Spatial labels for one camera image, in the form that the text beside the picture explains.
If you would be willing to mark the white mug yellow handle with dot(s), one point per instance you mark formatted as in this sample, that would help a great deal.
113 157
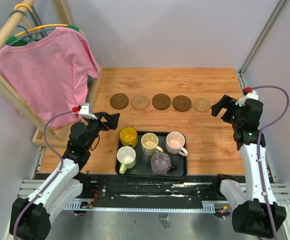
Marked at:
126 156

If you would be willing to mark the cream mug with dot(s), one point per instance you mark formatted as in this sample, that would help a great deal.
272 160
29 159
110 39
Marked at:
149 143

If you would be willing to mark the grey hanger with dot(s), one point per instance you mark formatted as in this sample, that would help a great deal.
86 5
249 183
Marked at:
30 36

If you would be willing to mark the aluminium rail frame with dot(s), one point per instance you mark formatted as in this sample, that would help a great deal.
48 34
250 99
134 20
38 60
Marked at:
77 206

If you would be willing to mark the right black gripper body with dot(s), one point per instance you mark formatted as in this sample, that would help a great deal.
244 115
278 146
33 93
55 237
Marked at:
229 103

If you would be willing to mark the brown coaster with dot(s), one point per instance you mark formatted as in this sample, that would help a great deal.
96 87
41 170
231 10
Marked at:
182 103
161 101
119 101

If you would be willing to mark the pink mug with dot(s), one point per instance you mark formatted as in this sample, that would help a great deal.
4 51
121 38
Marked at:
175 143

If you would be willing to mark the aluminium corner post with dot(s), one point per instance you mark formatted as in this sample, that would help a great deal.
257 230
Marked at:
263 34

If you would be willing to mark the purple mug black handle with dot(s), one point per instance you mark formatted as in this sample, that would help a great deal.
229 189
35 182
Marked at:
161 164

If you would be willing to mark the yellow green hanger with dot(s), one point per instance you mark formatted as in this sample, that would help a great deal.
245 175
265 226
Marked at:
63 14

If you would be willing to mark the wooden clothes rack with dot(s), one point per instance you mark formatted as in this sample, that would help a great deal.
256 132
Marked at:
56 138

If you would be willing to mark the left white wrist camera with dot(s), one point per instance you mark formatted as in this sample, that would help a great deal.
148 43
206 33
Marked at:
86 111

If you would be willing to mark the pink t-shirt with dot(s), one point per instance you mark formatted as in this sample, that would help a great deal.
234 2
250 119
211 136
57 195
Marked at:
51 75

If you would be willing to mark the woven rattan coaster back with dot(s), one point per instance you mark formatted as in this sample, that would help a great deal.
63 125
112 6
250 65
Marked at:
140 102

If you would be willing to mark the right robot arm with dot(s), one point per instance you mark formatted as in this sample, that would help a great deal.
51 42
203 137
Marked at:
254 211

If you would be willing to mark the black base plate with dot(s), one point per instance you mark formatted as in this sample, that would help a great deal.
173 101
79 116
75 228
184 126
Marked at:
129 192

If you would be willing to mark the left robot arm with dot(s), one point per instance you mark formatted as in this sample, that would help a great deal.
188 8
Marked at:
33 216

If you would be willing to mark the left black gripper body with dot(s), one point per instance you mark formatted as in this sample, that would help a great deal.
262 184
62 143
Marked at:
103 125

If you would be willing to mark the black serving tray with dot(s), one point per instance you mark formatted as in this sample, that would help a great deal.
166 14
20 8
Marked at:
143 168

